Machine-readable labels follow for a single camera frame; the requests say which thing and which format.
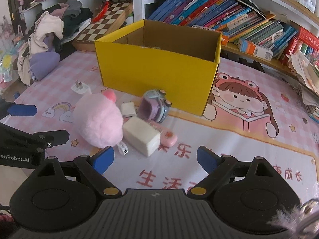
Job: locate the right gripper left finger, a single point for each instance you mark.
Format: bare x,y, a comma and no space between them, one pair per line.
92,169

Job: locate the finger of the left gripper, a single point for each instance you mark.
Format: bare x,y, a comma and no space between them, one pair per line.
22,110

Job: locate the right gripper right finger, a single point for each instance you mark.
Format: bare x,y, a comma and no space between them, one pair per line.
219,170

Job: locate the pink plush paw toy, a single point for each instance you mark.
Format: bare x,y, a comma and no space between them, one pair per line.
98,120

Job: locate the pink comb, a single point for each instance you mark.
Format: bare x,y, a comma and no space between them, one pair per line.
167,137

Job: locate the white charger adapter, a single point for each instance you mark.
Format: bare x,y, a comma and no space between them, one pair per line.
128,110

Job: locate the white wall plug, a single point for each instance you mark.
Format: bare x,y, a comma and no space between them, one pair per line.
81,88

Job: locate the pink cartoon table mat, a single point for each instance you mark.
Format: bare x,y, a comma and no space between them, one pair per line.
293,153

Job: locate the pile of clothes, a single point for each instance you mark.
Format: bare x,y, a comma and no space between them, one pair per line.
43,46

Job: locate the yellow cardboard box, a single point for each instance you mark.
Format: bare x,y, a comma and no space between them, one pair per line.
149,55

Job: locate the small orange white box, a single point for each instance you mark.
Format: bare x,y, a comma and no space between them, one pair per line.
254,50

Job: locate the red tassel ornament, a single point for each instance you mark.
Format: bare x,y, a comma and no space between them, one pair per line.
102,12

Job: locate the stack of papers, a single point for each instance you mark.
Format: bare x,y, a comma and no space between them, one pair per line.
307,75

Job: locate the wooden chessboard box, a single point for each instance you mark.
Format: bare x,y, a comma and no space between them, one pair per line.
111,21

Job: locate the red book box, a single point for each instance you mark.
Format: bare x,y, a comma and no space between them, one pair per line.
303,41

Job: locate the row of leaning books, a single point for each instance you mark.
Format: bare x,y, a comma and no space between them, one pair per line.
236,19

